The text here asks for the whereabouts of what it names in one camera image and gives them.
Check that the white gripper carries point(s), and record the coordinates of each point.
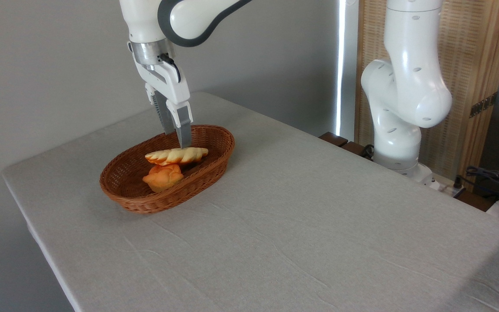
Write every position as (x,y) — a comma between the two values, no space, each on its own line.
(169,86)

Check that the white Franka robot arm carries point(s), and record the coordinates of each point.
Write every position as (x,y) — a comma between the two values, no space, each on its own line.
(409,86)

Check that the long twisted bread loaf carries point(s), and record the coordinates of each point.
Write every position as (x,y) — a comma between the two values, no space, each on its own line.
(176,155)

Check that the round orange bread bun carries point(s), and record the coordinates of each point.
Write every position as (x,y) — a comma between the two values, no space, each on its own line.
(163,177)

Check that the brown wicker basket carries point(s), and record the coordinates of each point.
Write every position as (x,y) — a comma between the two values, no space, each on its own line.
(124,177)

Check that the dark wooden bench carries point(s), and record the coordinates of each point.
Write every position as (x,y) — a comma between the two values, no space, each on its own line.
(334,138)

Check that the grey tablecloth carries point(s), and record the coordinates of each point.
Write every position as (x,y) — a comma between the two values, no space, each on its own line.
(301,225)

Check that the white power strip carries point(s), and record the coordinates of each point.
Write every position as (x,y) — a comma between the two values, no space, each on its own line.
(444,185)

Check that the wooden folding screen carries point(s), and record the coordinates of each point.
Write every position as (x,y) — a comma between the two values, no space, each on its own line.
(474,52)

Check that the dark metal screen hinge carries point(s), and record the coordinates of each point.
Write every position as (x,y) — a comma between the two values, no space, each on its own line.
(483,105)

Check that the white window frame strip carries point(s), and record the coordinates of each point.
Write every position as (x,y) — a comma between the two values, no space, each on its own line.
(341,65)

